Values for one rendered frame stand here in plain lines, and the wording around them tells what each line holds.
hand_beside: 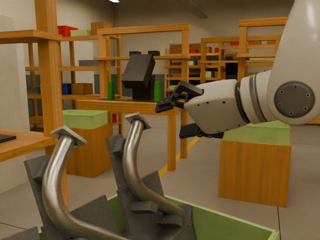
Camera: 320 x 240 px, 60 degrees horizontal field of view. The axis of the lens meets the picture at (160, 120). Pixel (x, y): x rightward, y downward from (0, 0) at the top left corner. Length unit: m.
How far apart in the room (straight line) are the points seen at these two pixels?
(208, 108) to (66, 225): 0.31
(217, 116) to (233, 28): 10.51
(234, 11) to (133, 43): 4.17
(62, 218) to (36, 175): 0.09
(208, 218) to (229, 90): 0.37
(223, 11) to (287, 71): 10.79
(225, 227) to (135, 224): 0.21
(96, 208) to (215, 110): 0.31
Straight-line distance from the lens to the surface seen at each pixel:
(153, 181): 0.71
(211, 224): 0.74
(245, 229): 0.70
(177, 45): 11.33
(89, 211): 0.59
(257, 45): 7.70
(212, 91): 0.49
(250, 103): 0.47
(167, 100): 0.53
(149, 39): 11.80
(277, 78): 0.39
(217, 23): 11.11
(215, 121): 0.52
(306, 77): 0.38
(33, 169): 0.54
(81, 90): 5.96
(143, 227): 0.68
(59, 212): 0.50
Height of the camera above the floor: 1.29
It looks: 10 degrees down
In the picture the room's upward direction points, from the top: straight up
